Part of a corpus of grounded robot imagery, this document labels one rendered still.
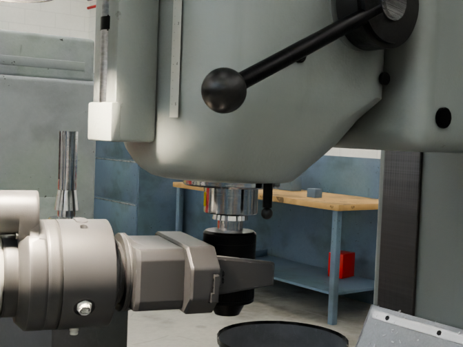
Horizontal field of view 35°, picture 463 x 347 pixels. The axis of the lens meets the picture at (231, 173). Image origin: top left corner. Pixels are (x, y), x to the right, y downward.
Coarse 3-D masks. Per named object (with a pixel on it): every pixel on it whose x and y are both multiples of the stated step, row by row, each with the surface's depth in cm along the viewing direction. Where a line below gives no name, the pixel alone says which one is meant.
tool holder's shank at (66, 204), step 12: (60, 132) 95; (72, 132) 94; (60, 144) 95; (72, 144) 95; (60, 156) 95; (72, 156) 95; (60, 168) 95; (72, 168) 95; (60, 180) 95; (72, 180) 95; (60, 192) 95; (72, 192) 95; (60, 204) 95; (72, 204) 95; (60, 216) 95; (72, 216) 95
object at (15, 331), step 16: (0, 320) 96; (112, 320) 95; (0, 336) 96; (16, 336) 93; (32, 336) 91; (48, 336) 89; (64, 336) 90; (80, 336) 91; (96, 336) 93; (112, 336) 95
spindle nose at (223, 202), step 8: (208, 192) 64; (216, 192) 63; (224, 192) 63; (232, 192) 62; (240, 192) 63; (248, 192) 63; (256, 192) 64; (208, 200) 64; (216, 200) 63; (224, 200) 63; (232, 200) 63; (240, 200) 63; (248, 200) 63; (256, 200) 64; (208, 208) 64; (216, 208) 63; (224, 208) 63; (232, 208) 63; (240, 208) 63; (248, 208) 63; (256, 208) 64
